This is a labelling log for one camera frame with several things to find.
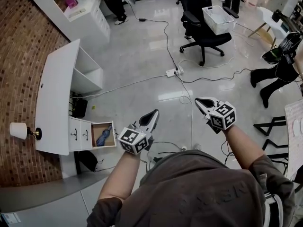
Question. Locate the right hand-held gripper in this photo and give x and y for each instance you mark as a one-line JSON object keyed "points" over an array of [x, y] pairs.
{"points": [[222, 117]]}

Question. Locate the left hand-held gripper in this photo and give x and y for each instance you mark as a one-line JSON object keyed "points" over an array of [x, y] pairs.
{"points": [[132, 139]]}

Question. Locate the wooden drawer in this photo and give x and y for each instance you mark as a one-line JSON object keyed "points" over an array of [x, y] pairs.
{"points": [[113, 136]]}

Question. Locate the blue umbrella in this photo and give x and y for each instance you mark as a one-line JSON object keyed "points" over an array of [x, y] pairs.
{"points": [[104, 136]]}

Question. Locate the person's left forearm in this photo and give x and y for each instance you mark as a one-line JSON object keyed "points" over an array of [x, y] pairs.
{"points": [[118, 176]]}

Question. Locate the person's right forearm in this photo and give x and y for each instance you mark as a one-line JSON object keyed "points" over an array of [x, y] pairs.
{"points": [[243, 145]]}

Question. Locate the closed white drawer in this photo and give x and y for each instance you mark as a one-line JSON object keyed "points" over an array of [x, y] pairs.
{"points": [[86, 135], [75, 133]]}

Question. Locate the white power strip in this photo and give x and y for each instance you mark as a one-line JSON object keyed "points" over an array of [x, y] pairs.
{"points": [[174, 72]]}

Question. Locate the black box under desk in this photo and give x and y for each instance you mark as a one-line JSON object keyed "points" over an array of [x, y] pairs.
{"points": [[79, 107]]}

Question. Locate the black bag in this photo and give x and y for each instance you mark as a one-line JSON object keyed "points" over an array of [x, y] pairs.
{"points": [[87, 161]]}

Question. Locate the person's brown shirt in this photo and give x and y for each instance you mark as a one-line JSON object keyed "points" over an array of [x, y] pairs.
{"points": [[189, 193]]}

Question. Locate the white plastic basket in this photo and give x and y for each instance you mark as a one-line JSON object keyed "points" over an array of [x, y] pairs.
{"points": [[216, 20]]}

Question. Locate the white plate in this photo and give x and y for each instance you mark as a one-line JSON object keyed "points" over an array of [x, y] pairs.
{"points": [[297, 126]]}

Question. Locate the white desk with shelves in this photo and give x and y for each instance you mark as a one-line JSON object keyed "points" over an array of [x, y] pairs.
{"points": [[56, 93]]}

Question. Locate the black office chair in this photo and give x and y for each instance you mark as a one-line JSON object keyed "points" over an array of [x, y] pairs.
{"points": [[196, 6]]}

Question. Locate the black power adapter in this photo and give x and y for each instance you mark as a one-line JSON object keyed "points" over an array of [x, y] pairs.
{"points": [[142, 19]]}

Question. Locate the white patterned table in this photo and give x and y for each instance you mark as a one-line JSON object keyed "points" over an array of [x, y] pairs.
{"points": [[296, 155]]}

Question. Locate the white side table wooden legs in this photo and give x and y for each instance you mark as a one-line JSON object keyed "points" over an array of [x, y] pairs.
{"points": [[272, 23]]}

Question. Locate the white cabinet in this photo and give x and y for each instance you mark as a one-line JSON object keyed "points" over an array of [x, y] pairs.
{"points": [[94, 18]]}

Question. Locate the white table lamp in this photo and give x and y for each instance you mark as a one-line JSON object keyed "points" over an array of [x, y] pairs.
{"points": [[18, 130]]}

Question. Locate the pink box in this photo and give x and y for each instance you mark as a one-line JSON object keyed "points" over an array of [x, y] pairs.
{"points": [[71, 1]]}

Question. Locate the black metal frame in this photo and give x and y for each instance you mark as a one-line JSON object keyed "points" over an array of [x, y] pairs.
{"points": [[272, 126]]}

